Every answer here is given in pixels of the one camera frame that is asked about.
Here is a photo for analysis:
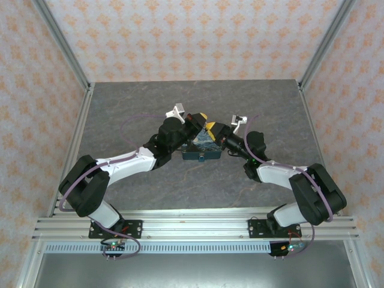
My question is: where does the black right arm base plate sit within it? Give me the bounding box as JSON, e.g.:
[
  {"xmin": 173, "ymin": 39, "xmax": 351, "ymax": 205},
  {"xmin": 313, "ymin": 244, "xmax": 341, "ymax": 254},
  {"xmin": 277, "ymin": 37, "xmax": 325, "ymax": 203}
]
[{"xmin": 247, "ymin": 218, "xmax": 302, "ymax": 240}]

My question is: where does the aluminium table side rail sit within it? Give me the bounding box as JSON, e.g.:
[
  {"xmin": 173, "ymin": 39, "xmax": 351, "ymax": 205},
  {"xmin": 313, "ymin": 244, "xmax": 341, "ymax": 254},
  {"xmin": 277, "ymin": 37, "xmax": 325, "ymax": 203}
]
[
  {"xmin": 47, "ymin": 83, "xmax": 96, "ymax": 217},
  {"xmin": 297, "ymin": 82, "xmax": 343, "ymax": 217}
]

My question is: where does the aluminium frame post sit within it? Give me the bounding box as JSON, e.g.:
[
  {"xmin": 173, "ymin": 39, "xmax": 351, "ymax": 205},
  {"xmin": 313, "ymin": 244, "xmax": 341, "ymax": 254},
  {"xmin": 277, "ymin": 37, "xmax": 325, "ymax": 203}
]
[
  {"xmin": 31, "ymin": 0, "xmax": 92, "ymax": 91},
  {"xmin": 298, "ymin": 0, "xmax": 359, "ymax": 91}
]

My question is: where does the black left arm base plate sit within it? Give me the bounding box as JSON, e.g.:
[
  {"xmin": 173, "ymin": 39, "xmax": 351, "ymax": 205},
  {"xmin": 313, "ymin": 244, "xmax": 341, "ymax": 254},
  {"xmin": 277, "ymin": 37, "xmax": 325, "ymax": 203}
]
[{"xmin": 88, "ymin": 220, "xmax": 143, "ymax": 240}]

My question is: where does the starry night tin box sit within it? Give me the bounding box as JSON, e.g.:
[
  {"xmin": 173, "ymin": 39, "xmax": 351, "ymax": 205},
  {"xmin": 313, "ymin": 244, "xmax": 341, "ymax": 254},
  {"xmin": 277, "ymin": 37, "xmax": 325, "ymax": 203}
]
[{"xmin": 181, "ymin": 127, "xmax": 224, "ymax": 163}]

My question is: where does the slotted grey cable duct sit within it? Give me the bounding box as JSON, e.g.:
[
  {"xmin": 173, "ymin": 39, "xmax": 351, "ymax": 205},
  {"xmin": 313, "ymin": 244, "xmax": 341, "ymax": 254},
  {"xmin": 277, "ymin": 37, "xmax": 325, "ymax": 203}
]
[{"xmin": 44, "ymin": 242, "xmax": 352, "ymax": 255}]

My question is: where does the grey metal sheet panel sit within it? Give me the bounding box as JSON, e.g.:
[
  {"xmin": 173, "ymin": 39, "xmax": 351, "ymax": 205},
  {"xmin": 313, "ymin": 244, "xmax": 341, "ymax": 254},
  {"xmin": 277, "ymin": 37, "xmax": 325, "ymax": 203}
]
[{"xmin": 32, "ymin": 253, "xmax": 361, "ymax": 288}]

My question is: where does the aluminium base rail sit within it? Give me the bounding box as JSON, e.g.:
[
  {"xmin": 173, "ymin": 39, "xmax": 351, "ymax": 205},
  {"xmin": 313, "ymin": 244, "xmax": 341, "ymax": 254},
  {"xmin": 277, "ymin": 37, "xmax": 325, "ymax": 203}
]
[{"xmin": 31, "ymin": 209, "xmax": 360, "ymax": 241}]

